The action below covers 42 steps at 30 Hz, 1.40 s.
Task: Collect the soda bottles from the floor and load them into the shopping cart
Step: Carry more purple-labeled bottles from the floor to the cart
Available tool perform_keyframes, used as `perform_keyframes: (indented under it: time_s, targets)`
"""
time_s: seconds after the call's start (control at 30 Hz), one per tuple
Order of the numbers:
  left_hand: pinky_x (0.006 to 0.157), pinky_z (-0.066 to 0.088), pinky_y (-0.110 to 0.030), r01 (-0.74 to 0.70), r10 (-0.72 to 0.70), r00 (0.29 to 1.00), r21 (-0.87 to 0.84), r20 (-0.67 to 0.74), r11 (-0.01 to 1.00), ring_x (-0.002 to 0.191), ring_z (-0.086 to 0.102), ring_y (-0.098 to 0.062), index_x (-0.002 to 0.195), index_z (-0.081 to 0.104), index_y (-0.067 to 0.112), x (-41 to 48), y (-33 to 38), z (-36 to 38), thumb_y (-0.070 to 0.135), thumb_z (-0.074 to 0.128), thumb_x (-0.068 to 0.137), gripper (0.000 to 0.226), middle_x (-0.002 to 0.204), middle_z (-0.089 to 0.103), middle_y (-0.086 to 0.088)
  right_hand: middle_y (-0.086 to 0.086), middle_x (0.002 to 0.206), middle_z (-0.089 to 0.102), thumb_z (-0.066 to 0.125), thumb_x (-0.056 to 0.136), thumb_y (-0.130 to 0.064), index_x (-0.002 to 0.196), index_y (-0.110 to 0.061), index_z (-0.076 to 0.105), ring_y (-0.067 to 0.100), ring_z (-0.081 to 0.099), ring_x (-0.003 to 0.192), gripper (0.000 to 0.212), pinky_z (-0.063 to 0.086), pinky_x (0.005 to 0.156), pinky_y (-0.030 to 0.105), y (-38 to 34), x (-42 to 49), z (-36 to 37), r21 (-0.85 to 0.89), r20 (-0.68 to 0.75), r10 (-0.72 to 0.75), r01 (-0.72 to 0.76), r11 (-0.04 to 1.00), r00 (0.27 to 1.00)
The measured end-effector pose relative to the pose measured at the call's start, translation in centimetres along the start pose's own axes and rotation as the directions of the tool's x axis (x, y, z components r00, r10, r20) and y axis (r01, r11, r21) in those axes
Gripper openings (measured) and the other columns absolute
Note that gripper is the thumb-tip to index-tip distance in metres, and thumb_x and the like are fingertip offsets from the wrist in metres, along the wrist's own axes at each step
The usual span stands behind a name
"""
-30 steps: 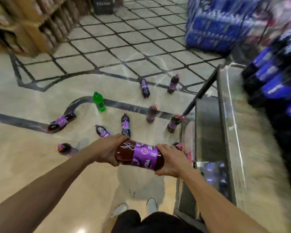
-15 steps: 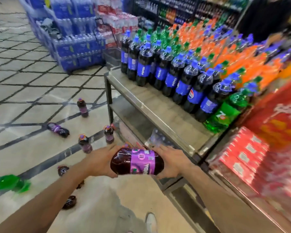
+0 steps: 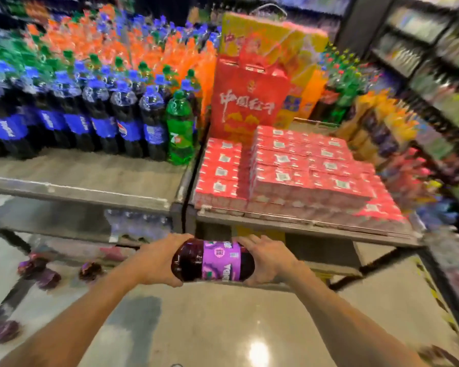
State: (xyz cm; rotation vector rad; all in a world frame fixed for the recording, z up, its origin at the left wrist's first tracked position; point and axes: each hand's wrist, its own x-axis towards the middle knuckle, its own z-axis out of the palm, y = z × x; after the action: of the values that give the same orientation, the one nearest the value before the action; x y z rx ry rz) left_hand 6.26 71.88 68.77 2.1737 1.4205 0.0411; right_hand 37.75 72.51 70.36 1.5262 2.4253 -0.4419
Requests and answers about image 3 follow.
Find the green fizzy drink bottle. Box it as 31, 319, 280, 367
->
166, 89, 195, 166

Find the stack of red drink packs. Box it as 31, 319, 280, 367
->
194, 125, 412, 232

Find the person's right hand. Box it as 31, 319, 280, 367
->
232, 234, 299, 286

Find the row of red capped green bottles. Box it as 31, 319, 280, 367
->
321, 43, 372, 125

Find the red gift bag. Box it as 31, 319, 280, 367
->
210, 59, 291, 144

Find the row of mixed juice bottles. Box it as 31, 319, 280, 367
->
335, 89, 459, 241

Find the shrink-wrapped water bottle pack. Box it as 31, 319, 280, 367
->
105, 208, 173, 243

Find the person's right forearm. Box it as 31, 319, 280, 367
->
287, 263, 429, 367

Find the person's left forearm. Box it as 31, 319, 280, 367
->
0, 263, 146, 367

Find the group of purple bottles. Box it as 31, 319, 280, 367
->
0, 252, 104, 345

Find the black metal store shelf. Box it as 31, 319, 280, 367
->
344, 0, 459, 241

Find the person's left hand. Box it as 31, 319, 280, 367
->
132, 232, 195, 288

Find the row of blue label colas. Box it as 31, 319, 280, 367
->
0, 59, 199, 161

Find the yellow orange gift carton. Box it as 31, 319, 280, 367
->
220, 11, 329, 128

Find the dark metal display table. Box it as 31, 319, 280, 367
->
0, 147, 194, 249
183, 118, 425, 293

